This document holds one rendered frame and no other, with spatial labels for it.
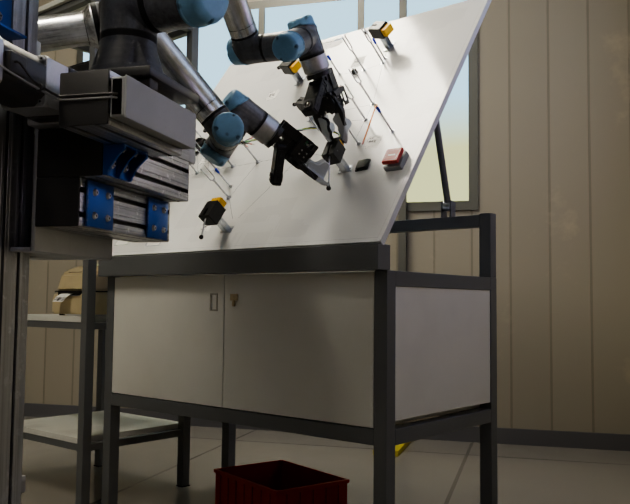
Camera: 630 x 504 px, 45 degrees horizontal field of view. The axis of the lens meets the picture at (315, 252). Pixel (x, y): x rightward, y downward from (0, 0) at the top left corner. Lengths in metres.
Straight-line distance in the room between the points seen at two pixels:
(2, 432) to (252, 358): 0.91
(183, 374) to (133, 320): 0.31
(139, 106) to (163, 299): 1.30
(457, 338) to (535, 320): 1.94
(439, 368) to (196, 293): 0.78
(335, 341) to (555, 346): 2.28
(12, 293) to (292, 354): 0.88
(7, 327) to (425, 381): 1.10
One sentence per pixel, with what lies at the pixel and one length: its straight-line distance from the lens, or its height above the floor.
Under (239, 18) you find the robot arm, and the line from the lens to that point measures 2.09.
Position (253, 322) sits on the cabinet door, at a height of 0.66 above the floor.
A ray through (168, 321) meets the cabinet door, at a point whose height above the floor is 0.65.
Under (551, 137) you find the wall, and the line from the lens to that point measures 4.25.
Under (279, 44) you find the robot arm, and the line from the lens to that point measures 2.06.
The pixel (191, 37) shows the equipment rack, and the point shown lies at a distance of 3.25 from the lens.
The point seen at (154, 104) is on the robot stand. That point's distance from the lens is 1.35.
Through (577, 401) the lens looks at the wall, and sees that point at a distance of 4.19.
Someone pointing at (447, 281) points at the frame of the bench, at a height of 0.78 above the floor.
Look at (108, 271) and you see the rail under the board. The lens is 2.71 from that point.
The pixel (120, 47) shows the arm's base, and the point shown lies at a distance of 1.63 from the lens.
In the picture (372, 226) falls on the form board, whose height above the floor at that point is 0.91.
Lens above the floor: 0.71
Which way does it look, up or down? 4 degrees up
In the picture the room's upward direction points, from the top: 1 degrees clockwise
